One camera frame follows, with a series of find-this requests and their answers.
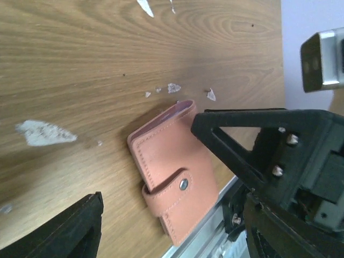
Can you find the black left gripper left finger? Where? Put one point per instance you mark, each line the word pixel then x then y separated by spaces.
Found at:
pixel 75 232

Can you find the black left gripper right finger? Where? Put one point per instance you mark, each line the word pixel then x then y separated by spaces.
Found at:
pixel 250 166

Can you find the aluminium front rail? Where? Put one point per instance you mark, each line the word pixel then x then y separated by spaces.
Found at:
pixel 209 238

